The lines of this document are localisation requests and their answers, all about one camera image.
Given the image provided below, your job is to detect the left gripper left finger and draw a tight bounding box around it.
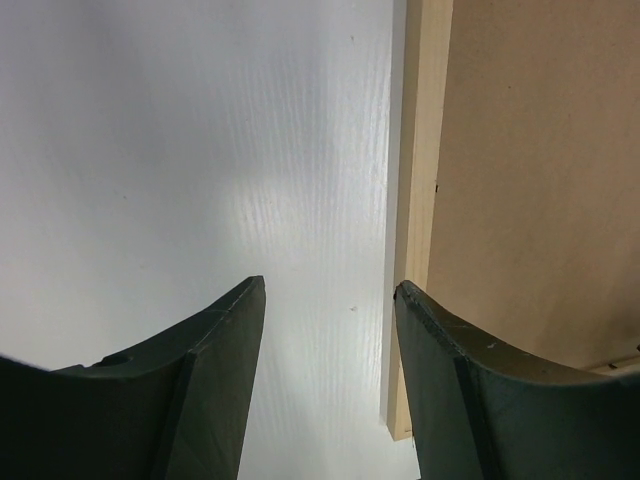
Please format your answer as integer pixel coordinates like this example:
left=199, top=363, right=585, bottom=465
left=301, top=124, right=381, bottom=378
left=1, top=276, right=265, bottom=479

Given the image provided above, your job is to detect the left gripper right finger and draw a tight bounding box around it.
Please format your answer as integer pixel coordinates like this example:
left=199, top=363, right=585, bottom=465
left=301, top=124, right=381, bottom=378
left=394, top=281, right=639, bottom=479

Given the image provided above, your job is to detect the light wooden picture frame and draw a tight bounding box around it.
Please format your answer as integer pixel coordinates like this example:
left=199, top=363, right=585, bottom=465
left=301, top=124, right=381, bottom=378
left=377, top=0, right=640, bottom=444

